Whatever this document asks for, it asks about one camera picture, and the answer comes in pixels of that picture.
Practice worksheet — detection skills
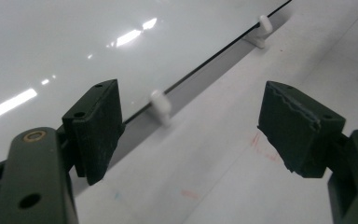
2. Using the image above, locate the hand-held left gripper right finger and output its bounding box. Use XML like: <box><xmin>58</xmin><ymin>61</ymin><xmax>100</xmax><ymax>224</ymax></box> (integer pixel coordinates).
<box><xmin>256</xmin><ymin>80</ymin><xmax>347</xmax><ymax>179</ymax></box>

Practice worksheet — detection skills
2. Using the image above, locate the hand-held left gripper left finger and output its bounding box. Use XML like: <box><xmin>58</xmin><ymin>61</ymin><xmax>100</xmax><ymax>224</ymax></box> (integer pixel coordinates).
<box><xmin>62</xmin><ymin>78</ymin><xmax>126</xmax><ymax>187</ymax></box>

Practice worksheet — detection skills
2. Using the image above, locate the white whiteboard with dark rim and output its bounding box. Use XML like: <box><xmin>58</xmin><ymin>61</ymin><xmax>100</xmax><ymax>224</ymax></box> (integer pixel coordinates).
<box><xmin>0</xmin><ymin>0</ymin><xmax>293</xmax><ymax>168</ymax></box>

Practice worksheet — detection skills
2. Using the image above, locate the white plastic board stand foot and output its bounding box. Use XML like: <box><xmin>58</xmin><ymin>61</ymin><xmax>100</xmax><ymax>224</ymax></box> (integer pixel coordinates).
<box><xmin>148</xmin><ymin>89</ymin><xmax>172</xmax><ymax>127</ymax></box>
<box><xmin>242</xmin><ymin>14</ymin><xmax>274</xmax><ymax>49</ymax></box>

